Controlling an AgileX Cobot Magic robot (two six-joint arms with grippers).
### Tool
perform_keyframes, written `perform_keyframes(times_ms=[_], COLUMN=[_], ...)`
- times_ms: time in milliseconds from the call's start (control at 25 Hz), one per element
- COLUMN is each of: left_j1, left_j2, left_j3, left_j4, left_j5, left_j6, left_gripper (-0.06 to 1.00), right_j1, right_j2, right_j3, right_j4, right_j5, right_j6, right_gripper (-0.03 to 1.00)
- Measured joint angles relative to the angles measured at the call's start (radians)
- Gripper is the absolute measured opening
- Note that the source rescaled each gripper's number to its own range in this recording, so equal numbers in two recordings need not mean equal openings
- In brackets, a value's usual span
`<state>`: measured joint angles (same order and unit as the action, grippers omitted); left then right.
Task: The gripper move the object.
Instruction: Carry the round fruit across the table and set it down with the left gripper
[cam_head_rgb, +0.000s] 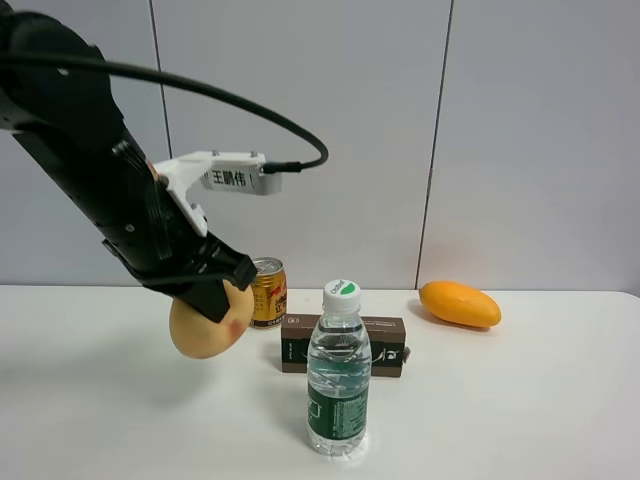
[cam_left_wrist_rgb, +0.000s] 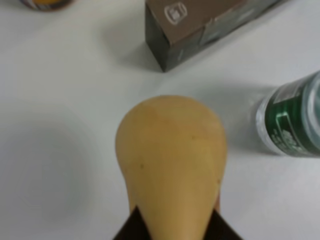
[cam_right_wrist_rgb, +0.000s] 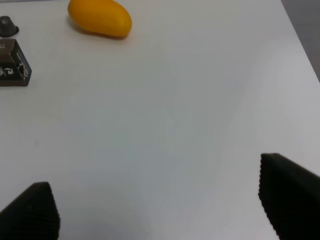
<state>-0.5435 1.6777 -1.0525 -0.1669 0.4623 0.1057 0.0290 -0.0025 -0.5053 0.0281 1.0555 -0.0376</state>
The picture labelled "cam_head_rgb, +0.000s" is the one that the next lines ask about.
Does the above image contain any dark brown rectangular box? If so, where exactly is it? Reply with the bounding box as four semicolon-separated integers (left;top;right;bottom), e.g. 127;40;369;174
281;314;410;378

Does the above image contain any black cable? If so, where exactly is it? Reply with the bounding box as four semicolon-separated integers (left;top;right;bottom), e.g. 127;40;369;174
0;52;330;175

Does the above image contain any white camera mount with label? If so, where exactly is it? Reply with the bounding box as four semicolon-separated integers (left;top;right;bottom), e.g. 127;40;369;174
154;151;282;237

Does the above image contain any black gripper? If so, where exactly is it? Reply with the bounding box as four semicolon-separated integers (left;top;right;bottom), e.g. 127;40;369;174
101;142;257;323

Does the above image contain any gold energy drink can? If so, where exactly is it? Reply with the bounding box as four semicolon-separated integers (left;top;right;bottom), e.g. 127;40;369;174
251;257;287;330

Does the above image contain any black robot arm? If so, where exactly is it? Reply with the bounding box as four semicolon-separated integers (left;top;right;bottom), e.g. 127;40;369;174
1;5;256;323

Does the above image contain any pale yellow peach fruit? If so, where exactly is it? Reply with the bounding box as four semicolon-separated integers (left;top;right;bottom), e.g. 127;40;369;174
169;280;254;359

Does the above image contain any orange yellow mango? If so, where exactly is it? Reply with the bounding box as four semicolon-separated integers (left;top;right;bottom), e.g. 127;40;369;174
419;281;502;329

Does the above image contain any clear water bottle green label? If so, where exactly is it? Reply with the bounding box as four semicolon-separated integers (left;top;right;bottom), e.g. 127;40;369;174
307;279;372;456

